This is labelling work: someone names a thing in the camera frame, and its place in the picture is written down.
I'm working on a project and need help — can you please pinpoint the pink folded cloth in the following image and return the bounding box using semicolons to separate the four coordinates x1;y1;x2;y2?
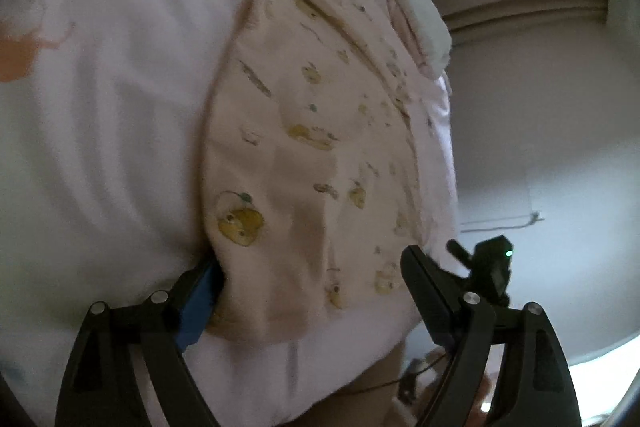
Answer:
390;2;442;80

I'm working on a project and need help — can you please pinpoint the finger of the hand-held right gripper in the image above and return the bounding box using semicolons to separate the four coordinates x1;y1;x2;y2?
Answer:
446;239;474;269

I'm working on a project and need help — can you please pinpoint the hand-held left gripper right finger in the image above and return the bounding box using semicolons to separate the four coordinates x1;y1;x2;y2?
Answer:
400;244;583;427

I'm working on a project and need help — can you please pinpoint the pink animal print blanket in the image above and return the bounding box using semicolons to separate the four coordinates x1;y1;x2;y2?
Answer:
0;0;461;427

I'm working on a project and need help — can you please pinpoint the white fluffy garment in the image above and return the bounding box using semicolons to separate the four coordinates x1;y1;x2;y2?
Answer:
386;0;453;72

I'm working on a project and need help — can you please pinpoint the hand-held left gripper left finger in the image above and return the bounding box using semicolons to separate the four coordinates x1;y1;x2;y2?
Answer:
54;257;226;427

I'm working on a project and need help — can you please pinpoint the grey wall cable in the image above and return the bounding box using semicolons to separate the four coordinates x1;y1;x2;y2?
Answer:
460;211;547;234

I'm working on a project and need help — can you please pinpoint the peach printed small garment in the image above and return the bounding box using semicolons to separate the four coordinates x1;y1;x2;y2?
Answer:
202;0;441;340

